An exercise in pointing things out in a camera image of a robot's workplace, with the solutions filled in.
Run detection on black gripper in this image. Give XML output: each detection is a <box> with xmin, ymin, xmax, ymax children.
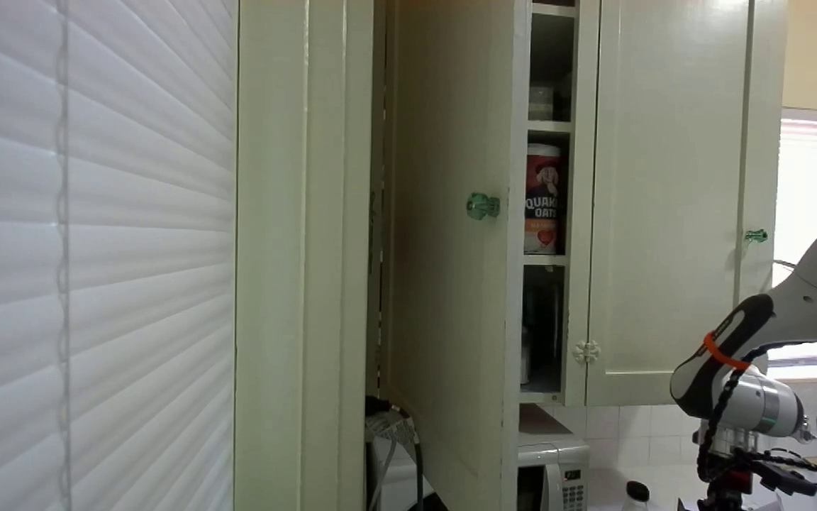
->
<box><xmin>697</xmin><ymin>448</ymin><xmax>817</xmax><ymax>511</ymax></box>

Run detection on white microwave oven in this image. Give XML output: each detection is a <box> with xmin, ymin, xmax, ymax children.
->
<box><xmin>517</xmin><ymin>433</ymin><xmax>591</xmax><ymax>511</ymax></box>

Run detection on metal cabinet hinge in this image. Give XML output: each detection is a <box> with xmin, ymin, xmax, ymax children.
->
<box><xmin>574</xmin><ymin>340</ymin><xmax>602</xmax><ymax>362</ymax></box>

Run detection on oatmeal canister red white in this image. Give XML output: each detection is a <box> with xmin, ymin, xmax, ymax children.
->
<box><xmin>525</xmin><ymin>145</ymin><xmax>561</xmax><ymax>256</ymax></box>

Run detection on green glass door knob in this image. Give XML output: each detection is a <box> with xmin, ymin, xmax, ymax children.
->
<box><xmin>466</xmin><ymin>193</ymin><xmax>503</xmax><ymax>220</ymax></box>

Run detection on closed cream cabinet door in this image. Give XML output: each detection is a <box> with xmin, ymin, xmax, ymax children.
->
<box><xmin>588</xmin><ymin>0</ymin><xmax>752</xmax><ymax>406</ymax></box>

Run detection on white items top shelf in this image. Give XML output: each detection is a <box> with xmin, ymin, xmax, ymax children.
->
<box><xmin>528</xmin><ymin>84</ymin><xmax>557</xmax><ymax>120</ymax></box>

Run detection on open cream cabinet door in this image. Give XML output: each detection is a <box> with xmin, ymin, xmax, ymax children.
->
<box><xmin>386</xmin><ymin>0</ymin><xmax>531</xmax><ymax>511</ymax></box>

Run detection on white window blind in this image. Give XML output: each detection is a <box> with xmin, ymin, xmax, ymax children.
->
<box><xmin>0</xmin><ymin>0</ymin><xmax>239</xmax><ymax>511</ymax></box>

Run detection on orange cable strap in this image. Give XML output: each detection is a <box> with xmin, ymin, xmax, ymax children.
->
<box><xmin>700</xmin><ymin>331</ymin><xmax>754</xmax><ymax>374</ymax></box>

